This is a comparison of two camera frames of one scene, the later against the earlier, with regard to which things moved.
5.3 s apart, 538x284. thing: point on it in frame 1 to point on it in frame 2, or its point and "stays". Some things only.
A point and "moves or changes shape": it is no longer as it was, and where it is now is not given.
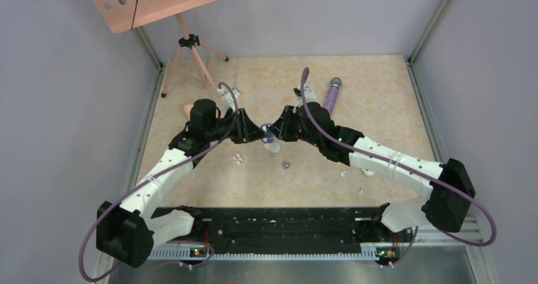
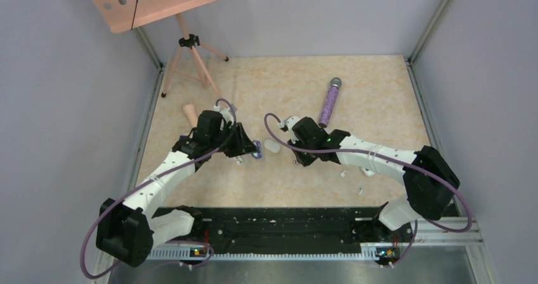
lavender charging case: [269, 137] moves or changes shape
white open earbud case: [367, 172] stays
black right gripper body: [295, 129] to [306, 158]
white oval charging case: [273, 147] stays
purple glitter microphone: [332, 94] stays
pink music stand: [124, 4] stays
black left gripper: [246, 129] to [242, 143]
